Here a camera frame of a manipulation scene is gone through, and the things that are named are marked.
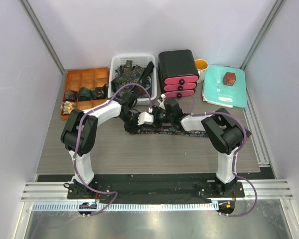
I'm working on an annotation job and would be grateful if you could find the rolled cream floral tie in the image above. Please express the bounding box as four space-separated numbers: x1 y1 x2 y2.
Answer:
60 101 77 116

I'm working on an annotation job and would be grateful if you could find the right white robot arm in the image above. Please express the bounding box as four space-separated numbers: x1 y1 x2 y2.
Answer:
152 97 251 197

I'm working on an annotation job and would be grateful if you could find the green paisley tie in basket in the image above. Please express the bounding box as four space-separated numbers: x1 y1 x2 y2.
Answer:
111 60 148 92

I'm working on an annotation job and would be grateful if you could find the white mug yellow inside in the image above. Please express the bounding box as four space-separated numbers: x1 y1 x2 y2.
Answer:
195 59 209 83

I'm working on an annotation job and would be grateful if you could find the rolled black dotted tie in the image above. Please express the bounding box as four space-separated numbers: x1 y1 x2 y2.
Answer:
90 84 108 100

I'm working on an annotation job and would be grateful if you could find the dark red patterned tie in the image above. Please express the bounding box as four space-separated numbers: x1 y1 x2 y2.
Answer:
132 84 150 99

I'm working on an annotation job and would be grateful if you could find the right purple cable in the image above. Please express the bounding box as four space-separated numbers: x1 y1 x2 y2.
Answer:
159 90 259 217

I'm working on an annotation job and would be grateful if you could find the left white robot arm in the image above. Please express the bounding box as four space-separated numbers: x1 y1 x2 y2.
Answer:
60 92 139 199

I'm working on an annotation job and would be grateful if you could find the red brown small box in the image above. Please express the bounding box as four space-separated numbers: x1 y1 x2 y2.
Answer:
223 72 236 86

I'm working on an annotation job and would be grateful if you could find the navy floral silk tie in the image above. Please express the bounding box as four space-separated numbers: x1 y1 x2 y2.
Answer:
142 124 211 138

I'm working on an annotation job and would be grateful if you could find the black tie in basket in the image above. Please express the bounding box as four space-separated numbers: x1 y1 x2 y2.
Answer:
139 61 154 82

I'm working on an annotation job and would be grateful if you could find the white slotted cable duct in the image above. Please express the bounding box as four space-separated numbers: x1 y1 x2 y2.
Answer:
32 201 219 213

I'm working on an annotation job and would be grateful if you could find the black pink drawer organizer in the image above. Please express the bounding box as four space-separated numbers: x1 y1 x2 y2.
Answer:
158 49 199 98

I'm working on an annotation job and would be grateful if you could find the aluminium frame rail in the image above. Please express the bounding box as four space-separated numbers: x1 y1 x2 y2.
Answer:
21 179 293 202

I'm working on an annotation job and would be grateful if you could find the white plastic mesh basket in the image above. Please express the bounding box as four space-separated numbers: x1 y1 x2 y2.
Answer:
108 53 157 105

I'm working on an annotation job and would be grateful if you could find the purple cable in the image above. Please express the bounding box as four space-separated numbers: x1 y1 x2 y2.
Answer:
159 90 259 217
63 83 154 217

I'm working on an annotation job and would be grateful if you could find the orange wooden divided tray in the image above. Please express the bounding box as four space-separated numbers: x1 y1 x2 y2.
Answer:
60 67 109 121

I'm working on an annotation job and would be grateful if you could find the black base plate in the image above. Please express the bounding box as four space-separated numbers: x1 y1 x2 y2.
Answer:
63 173 245 205

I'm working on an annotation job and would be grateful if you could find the teal book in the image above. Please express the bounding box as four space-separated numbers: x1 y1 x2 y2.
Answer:
202 65 247 108

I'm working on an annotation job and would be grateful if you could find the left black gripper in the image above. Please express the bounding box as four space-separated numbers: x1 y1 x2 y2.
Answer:
119 111 144 134

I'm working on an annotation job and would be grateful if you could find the rolled brown patterned tie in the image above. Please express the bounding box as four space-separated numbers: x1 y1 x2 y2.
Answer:
63 90 78 102

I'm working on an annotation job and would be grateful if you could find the rolled dark green tie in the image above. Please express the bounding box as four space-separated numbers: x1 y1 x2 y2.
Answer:
78 87 92 102

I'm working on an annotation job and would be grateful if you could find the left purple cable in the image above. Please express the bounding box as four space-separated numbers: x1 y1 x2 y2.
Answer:
63 83 154 217

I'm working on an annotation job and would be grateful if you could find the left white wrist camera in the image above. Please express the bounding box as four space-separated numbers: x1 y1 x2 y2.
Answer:
138 112 154 125

